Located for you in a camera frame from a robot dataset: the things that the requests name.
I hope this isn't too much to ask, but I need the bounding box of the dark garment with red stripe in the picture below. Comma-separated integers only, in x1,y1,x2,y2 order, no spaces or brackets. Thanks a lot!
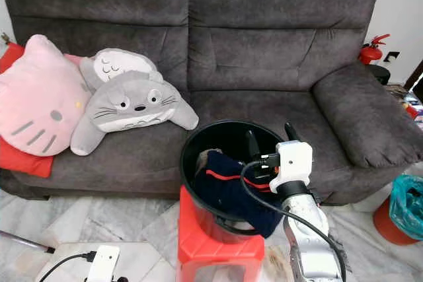
192,149,284,238

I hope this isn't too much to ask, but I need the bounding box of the black plastic bucket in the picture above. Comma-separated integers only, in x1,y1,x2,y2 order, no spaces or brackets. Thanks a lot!
178,120,298,243

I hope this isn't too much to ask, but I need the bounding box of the dark grey sofa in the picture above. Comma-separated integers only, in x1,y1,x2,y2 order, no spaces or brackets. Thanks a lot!
0,0,423,207

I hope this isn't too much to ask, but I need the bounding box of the black round bin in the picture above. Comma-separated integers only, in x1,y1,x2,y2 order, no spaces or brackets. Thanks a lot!
367,64,392,86

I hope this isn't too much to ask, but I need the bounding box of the red fire extinguisher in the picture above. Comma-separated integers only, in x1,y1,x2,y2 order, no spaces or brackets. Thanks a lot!
359,33,391,65

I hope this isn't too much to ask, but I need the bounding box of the red plastic stool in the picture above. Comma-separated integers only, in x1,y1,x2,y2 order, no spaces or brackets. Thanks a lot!
177,186,265,282

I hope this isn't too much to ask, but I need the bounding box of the red cushion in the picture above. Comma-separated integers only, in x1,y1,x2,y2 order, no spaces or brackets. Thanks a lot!
0,43,55,178

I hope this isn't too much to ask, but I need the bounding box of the grey totoro pillow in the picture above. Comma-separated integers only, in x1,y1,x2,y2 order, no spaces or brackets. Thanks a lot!
71,71,199,157

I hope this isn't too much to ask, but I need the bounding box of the orange bucket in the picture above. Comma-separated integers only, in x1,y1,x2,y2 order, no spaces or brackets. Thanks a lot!
372,196,423,246

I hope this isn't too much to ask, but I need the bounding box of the teal plastic bag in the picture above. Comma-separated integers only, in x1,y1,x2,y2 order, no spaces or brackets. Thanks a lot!
389,174,423,241

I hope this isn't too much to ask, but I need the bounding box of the pink cat face pillow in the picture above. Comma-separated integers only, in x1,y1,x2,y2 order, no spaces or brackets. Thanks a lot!
0,34,93,157

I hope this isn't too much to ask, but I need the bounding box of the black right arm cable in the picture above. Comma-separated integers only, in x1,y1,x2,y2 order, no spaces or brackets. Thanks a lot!
240,152,348,282

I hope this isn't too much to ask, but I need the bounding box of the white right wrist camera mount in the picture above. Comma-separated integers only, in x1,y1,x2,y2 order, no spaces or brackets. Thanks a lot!
268,140,313,194

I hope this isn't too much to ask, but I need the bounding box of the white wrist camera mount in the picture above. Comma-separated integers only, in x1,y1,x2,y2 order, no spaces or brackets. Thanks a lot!
268,140,313,194
86,245,121,282

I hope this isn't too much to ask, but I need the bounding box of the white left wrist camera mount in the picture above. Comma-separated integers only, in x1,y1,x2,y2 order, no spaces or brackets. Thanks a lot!
86,245,121,282

